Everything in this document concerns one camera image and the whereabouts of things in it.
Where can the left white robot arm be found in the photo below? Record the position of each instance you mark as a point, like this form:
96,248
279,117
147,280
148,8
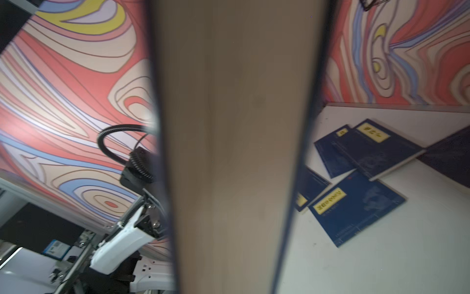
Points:
125,241

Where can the blue book vertical yellow label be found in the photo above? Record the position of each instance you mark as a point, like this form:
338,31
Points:
352,205

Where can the back black wire basket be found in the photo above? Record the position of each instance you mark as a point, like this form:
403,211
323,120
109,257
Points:
369,4

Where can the navy book under stack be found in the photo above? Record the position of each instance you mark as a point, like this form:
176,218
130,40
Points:
335,163

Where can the navy book top yellow label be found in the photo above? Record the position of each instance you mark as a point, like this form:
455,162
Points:
375,150

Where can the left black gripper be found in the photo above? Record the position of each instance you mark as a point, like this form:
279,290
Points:
137,176

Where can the dark portrait cover book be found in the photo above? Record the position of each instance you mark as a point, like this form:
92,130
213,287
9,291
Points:
236,85

